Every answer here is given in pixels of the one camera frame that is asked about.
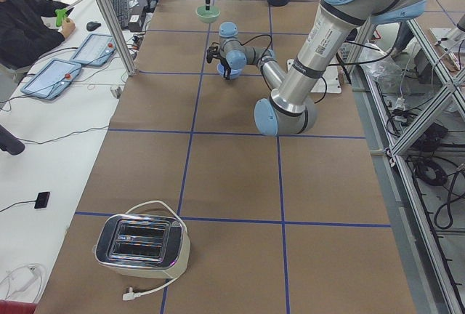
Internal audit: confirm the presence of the silver white toaster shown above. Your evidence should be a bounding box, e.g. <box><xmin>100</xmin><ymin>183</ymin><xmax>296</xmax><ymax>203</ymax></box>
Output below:
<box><xmin>94</xmin><ymin>214</ymin><xmax>190</xmax><ymax>279</ymax></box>

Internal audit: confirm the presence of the white charger with cable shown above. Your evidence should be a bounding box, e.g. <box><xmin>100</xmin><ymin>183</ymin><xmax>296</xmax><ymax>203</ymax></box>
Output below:
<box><xmin>1</xmin><ymin>263</ymin><xmax>47</xmax><ymax>304</ymax></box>

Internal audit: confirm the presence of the white toaster power cable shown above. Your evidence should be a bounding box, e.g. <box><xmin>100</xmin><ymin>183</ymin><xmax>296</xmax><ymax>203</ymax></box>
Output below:
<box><xmin>122</xmin><ymin>200</ymin><xmax>182</xmax><ymax>302</ymax></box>

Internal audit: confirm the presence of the near blue tablet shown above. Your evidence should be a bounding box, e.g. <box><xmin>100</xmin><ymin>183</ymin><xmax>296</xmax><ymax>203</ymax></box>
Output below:
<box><xmin>20</xmin><ymin>59</ymin><xmax>82</xmax><ymax>100</ymax></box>

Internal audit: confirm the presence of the blue tablet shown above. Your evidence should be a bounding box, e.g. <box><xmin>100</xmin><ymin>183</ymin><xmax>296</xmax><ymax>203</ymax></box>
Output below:
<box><xmin>20</xmin><ymin>59</ymin><xmax>82</xmax><ymax>100</ymax></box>
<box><xmin>70</xmin><ymin>33</ymin><xmax>116</xmax><ymax>67</ymax></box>

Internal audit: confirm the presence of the seated person in black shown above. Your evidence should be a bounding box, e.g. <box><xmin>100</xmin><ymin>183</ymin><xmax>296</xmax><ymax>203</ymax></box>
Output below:
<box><xmin>1</xmin><ymin>0</ymin><xmax>76</xmax><ymax>69</ymax></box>

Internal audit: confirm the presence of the blue bowl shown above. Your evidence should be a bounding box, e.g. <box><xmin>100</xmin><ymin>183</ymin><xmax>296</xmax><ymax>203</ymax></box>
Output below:
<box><xmin>217</xmin><ymin>63</ymin><xmax>242</xmax><ymax>80</ymax></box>

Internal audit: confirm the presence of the black computer mouse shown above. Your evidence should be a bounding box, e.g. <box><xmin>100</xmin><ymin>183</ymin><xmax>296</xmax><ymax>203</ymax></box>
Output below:
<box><xmin>86</xmin><ymin>21</ymin><xmax>101</xmax><ymax>32</ymax></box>

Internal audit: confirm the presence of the small black box device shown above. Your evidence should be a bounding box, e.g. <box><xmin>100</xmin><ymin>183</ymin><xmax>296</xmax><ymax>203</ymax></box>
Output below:
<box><xmin>34</xmin><ymin>191</ymin><xmax>50</xmax><ymax>209</ymax></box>

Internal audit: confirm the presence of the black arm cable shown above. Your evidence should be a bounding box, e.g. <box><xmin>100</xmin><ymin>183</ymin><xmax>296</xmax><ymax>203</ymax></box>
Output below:
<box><xmin>239</xmin><ymin>33</ymin><xmax>274</xmax><ymax>61</ymax></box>

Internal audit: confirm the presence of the aluminium frame post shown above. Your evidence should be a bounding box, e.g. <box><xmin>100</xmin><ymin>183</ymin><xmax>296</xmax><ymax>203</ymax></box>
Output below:
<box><xmin>96</xmin><ymin>0</ymin><xmax>137</xmax><ymax>76</ymax></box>

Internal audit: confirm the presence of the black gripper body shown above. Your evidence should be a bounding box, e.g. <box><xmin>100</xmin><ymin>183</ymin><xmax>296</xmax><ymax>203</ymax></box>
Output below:
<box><xmin>219</xmin><ymin>58</ymin><xmax>232</xmax><ymax>71</ymax></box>

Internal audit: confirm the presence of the white camera mast base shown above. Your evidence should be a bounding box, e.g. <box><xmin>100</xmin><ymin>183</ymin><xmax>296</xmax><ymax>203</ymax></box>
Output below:
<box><xmin>286</xmin><ymin>19</ymin><xmax>368</xmax><ymax>94</ymax></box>

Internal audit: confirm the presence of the brown paper table mat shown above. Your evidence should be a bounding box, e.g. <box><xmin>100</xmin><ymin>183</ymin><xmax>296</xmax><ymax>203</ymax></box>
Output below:
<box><xmin>37</xmin><ymin>0</ymin><xmax>416</xmax><ymax>313</ymax></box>

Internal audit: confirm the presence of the green handheld tool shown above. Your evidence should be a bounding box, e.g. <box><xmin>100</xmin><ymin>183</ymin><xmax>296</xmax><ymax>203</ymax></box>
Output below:
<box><xmin>55</xmin><ymin>7</ymin><xmax>73</xmax><ymax>27</ymax></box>

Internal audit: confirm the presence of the green bowl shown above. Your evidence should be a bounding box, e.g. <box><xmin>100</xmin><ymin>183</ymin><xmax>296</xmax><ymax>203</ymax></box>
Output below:
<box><xmin>195</xmin><ymin>5</ymin><xmax>221</xmax><ymax>24</ymax></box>

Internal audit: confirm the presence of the far blue tablet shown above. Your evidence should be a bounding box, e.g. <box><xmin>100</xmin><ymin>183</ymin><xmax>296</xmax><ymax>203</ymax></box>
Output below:
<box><xmin>70</xmin><ymin>33</ymin><xmax>116</xmax><ymax>67</ymax></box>

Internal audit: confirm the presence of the black keyboard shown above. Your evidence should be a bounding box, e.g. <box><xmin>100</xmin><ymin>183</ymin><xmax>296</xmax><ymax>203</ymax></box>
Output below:
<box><xmin>110</xmin><ymin>0</ymin><xmax>129</xmax><ymax>30</ymax></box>

